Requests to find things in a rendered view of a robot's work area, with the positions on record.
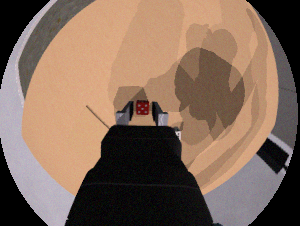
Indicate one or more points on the tan flat mat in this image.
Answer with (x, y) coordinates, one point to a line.
(86, 136)

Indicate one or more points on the red die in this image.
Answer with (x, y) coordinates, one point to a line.
(142, 107)

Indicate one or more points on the white die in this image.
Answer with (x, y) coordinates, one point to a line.
(177, 131)

